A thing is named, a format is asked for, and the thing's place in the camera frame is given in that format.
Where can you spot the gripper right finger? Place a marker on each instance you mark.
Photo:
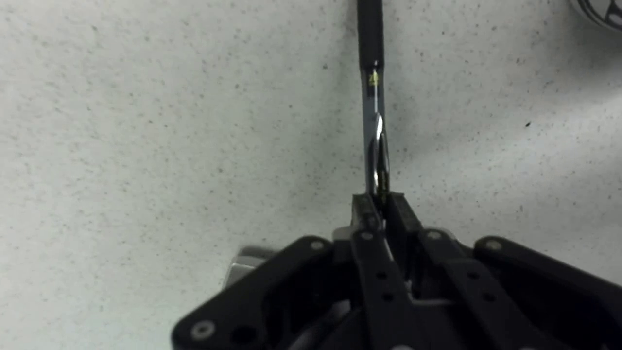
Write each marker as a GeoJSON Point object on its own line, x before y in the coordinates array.
{"type": "Point", "coordinates": [486, 287]}

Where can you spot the white mug with black pattern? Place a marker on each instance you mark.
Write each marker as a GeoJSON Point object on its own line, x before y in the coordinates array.
{"type": "Point", "coordinates": [600, 12]}

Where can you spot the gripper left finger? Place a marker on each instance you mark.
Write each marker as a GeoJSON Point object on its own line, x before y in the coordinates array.
{"type": "Point", "coordinates": [374, 272]}

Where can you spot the black pen with silver clip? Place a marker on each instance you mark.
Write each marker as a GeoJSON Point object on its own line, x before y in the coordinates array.
{"type": "Point", "coordinates": [372, 97]}

